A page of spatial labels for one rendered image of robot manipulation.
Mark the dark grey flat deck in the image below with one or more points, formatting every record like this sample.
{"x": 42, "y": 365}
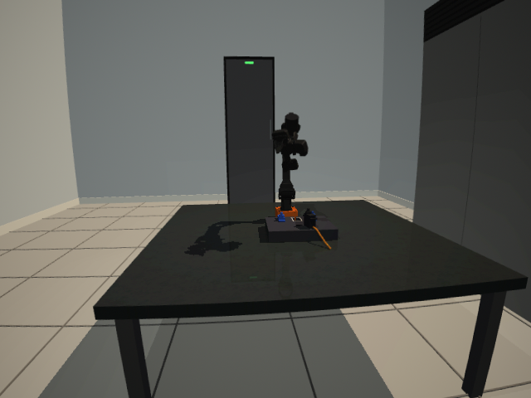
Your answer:
{"x": 287, "y": 228}

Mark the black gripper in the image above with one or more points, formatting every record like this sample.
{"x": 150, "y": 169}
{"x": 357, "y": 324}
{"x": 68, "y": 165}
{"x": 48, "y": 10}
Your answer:
{"x": 282, "y": 144}

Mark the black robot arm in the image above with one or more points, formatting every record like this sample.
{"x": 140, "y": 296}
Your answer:
{"x": 286, "y": 190}

